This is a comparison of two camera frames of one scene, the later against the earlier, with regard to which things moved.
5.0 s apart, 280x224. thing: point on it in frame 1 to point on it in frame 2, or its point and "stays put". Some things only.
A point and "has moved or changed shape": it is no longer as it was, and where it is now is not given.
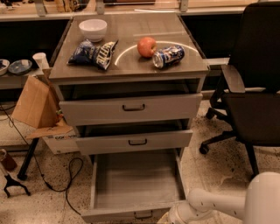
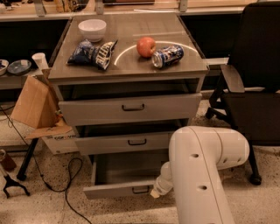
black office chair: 250,101 stays put
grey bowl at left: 4,65 stays put
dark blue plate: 20,66 stays put
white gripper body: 178,215 to 164,181
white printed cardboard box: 60,144 stays put
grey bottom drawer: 134,185 has moved or changed shape
